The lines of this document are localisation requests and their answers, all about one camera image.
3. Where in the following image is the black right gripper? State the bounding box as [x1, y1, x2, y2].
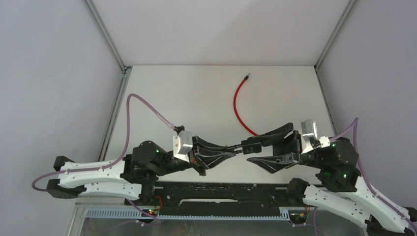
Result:
[244, 121, 326, 172]

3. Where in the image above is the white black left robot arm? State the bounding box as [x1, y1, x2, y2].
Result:
[46, 135, 241, 205]

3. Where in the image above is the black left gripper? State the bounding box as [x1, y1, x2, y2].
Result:
[154, 135, 235, 177]

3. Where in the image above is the red cable lock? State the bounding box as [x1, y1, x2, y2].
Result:
[232, 73, 259, 137]

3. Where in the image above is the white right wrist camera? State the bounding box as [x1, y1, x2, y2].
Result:
[301, 119, 330, 154]

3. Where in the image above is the black padlock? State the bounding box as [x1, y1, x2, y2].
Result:
[225, 140, 262, 155]

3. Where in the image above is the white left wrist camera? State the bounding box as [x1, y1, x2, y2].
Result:
[173, 130, 193, 163]

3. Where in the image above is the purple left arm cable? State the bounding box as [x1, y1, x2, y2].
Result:
[31, 93, 185, 192]

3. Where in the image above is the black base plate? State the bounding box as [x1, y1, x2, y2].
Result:
[124, 181, 313, 218]

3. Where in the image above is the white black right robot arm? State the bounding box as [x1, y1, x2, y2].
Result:
[242, 119, 417, 236]

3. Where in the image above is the aluminium frame rail left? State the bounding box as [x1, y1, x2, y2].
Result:
[66, 0, 133, 236]

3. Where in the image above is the aluminium frame rail right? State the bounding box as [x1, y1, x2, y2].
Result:
[314, 0, 375, 236]

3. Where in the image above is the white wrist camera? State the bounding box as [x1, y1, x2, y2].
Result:
[173, 130, 193, 163]
[301, 119, 330, 154]

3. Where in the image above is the aluminium frame rail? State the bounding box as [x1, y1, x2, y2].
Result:
[66, 0, 133, 236]
[314, 0, 375, 236]

